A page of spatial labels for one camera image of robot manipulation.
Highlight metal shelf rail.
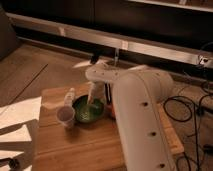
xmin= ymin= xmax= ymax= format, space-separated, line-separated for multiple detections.
xmin=6 ymin=13 xmax=213 ymax=69

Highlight black cables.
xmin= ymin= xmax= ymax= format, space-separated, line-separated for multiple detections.
xmin=162 ymin=49 xmax=213 ymax=171

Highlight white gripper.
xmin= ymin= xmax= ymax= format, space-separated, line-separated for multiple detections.
xmin=64 ymin=82 xmax=104 ymax=106

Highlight orange and blue object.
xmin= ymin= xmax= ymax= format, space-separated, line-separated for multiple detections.
xmin=107 ymin=104 xmax=116 ymax=119

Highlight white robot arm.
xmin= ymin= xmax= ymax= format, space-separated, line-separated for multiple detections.
xmin=85 ymin=63 xmax=177 ymax=171

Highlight green ceramic bowl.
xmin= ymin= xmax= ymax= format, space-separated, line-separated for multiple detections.
xmin=73 ymin=95 xmax=104 ymax=123

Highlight white paper cup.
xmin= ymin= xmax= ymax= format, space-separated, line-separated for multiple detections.
xmin=56 ymin=106 xmax=75 ymax=129

